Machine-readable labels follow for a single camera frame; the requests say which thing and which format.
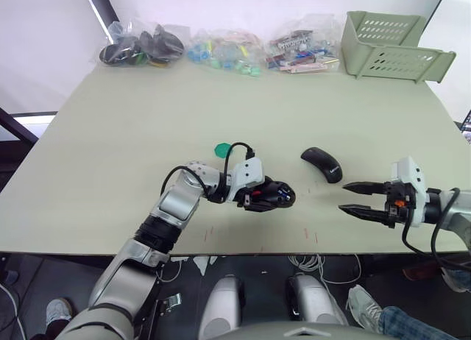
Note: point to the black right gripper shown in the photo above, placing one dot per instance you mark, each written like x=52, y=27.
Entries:
x=393, y=196

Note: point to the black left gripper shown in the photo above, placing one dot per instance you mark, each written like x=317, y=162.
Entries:
x=254, y=198

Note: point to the black mouse base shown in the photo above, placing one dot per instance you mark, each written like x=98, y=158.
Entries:
x=281, y=194

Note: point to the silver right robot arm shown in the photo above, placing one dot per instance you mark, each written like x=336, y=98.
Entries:
x=460, y=211

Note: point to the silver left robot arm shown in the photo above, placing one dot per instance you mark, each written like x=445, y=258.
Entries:
x=173, y=204

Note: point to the black mouse cover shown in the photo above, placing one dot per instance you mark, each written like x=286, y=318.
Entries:
x=324, y=165

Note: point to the green hexagonal plastic piece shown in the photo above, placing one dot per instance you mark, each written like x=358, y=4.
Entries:
x=222, y=149

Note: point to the brown shoe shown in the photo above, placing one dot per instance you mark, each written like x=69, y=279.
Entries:
x=421, y=271

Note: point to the white grey sneaker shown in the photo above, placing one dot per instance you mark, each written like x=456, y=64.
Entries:
x=362, y=310

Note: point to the silver right robot leg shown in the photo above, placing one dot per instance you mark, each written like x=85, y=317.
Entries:
x=312, y=299

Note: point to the silver robot leg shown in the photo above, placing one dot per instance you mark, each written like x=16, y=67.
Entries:
x=312, y=299
x=222, y=307

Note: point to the silver left robot leg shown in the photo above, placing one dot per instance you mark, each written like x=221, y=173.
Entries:
x=222, y=307

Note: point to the blue jeans leg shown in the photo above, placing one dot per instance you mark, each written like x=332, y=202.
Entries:
x=408, y=323

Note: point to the plastic bag of red packets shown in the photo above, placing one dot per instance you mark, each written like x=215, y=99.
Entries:
x=298, y=51

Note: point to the plastic bag of green batteries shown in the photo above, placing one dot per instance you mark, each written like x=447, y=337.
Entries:
x=224, y=54

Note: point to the pale green plastic basket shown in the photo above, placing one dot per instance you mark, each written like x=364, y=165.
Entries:
x=382, y=49

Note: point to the plastic bag of black parts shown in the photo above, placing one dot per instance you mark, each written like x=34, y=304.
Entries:
x=147, y=45

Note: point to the black slanted pole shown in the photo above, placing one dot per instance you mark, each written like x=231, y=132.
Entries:
x=105, y=10

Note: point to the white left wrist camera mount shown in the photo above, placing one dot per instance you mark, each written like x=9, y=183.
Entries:
x=248, y=174

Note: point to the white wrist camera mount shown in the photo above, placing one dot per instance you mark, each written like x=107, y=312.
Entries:
x=410, y=174
x=248, y=174

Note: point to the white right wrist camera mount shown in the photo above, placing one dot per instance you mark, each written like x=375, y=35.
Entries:
x=410, y=174

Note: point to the black metal frame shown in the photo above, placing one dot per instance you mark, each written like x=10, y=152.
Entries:
x=16, y=132

